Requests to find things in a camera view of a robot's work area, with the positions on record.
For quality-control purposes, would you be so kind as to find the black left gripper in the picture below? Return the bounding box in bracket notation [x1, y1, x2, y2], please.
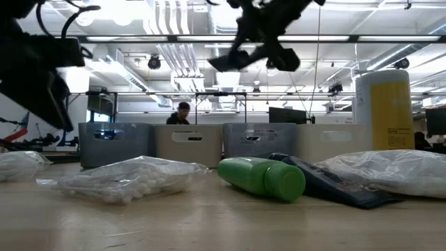
[0, 33, 87, 132]

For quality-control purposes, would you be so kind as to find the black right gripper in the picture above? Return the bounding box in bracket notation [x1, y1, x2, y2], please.
[208, 0, 327, 73]

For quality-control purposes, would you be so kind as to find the clear bag of cotton balls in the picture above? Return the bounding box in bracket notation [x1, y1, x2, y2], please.
[314, 149, 446, 200]
[0, 150, 53, 183]

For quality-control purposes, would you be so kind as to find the green travel bottle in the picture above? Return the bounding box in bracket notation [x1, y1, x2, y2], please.
[217, 156, 307, 204]

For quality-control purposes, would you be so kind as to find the clear bag of cotton swabs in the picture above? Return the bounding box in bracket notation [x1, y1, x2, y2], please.
[36, 155, 211, 205]

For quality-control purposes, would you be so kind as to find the dark toiletry tube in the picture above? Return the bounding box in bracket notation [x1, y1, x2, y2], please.
[267, 152, 404, 211]

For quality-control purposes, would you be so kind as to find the black computer monitor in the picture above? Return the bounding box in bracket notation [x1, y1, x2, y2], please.
[424, 107, 446, 137]
[268, 106, 311, 126]

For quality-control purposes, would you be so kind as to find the dark grey plastic bin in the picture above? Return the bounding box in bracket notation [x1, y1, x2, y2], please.
[222, 122, 298, 160]
[77, 121, 157, 170]

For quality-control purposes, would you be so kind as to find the person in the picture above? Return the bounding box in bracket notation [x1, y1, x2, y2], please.
[165, 101, 192, 126]
[413, 131, 435, 151]

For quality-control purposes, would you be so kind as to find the light grey plastic bin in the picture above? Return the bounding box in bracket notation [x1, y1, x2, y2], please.
[153, 123, 224, 169]

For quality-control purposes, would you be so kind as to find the white plastic bin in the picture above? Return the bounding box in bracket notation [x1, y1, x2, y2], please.
[294, 123, 369, 165]

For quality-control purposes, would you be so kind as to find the black background table frame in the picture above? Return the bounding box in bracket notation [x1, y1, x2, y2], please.
[62, 91, 356, 126]

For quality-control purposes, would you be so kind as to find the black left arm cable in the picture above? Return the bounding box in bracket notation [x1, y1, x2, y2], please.
[34, 0, 102, 60]

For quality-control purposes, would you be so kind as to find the black aluminium table frame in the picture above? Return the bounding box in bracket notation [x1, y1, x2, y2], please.
[75, 33, 446, 44]

